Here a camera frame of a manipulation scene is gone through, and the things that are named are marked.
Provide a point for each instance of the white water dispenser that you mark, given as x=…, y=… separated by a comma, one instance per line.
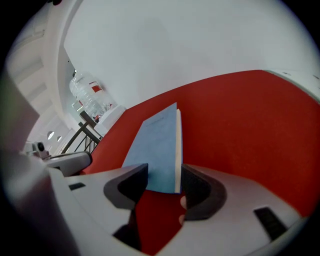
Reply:
x=111, y=120

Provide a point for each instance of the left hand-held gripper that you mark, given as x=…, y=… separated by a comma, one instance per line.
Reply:
x=40, y=148

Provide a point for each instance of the person's right hand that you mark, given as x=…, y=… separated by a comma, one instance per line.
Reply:
x=183, y=202

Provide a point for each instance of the large clear water bottle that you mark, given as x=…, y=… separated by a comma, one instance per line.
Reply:
x=87, y=95

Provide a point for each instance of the black metal railing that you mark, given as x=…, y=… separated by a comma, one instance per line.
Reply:
x=82, y=135

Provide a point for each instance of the blue notebook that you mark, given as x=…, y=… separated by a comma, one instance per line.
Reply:
x=157, y=150

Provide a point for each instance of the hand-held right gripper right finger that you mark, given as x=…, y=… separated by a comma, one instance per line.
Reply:
x=237, y=200

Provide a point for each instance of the red tablecloth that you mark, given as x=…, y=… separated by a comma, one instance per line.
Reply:
x=237, y=125

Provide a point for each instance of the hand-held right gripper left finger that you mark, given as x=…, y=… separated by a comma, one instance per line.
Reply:
x=95, y=200

